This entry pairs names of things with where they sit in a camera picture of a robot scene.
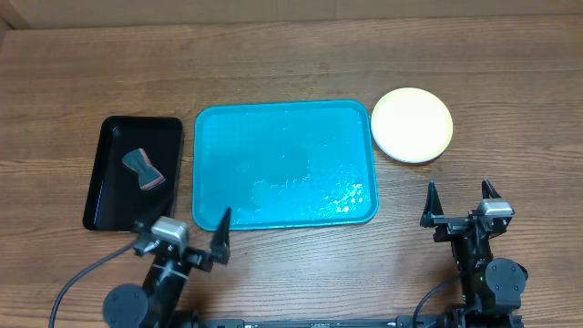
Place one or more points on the light blue plate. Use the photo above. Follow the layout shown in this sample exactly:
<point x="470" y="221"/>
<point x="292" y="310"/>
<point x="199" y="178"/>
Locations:
<point x="413" y="153"/>

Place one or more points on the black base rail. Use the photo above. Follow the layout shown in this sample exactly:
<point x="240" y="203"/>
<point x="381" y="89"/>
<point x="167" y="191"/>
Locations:
<point x="401" y="321"/>

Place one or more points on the black tray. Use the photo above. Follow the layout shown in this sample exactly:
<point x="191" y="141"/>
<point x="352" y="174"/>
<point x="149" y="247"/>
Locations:
<point x="114" y="199"/>

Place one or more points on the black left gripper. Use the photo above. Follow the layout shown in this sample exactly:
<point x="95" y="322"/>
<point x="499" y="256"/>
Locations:
<point x="219" y="251"/>

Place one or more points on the blue plastic tray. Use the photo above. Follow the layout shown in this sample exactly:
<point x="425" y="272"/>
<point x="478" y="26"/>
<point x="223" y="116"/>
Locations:
<point x="284" y="165"/>

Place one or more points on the yellow green plate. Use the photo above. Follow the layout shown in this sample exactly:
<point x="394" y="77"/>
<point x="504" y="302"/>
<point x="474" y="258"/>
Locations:
<point x="413" y="115"/>

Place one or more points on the red black sponge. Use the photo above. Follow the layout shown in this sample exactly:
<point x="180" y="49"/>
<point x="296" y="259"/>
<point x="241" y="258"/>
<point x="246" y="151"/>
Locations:
<point x="149" y="177"/>

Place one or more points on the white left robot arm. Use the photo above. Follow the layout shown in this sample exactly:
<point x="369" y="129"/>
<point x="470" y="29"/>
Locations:
<point x="154" y="302"/>

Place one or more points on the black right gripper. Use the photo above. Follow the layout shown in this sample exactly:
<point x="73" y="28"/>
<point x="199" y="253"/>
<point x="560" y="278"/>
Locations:
<point x="445" y="226"/>

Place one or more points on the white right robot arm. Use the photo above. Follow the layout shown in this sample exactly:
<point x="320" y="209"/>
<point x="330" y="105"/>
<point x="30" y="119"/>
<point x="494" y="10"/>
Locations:
<point x="491" y="288"/>

